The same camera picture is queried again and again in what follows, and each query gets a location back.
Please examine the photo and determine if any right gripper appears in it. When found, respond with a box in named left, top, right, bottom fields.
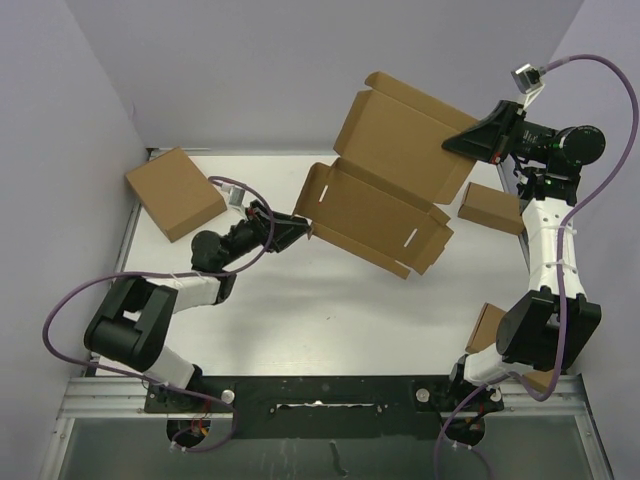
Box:
left=440, top=101, right=557, bottom=167

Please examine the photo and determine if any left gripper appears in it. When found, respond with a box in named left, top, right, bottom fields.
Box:
left=219, top=199, right=311, bottom=268

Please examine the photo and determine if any cardboard box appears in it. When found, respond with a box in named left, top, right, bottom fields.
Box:
left=293, top=72, right=476, bottom=278
left=464, top=291, right=569, bottom=401
left=457, top=182, right=525, bottom=235
left=125, top=148, right=227, bottom=243

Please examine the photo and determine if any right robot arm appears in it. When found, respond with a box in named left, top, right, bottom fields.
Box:
left=442, top=100, right=606, bottom=409

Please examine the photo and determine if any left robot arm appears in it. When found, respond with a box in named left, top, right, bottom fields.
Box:
left=84, top=200, right=310, bottom=411

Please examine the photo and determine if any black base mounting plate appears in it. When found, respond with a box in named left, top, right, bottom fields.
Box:
left=144, top=372, right=506, bottom=449

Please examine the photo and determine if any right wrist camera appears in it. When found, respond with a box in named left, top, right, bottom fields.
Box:
left=511, top=64, right=545, bottom=109

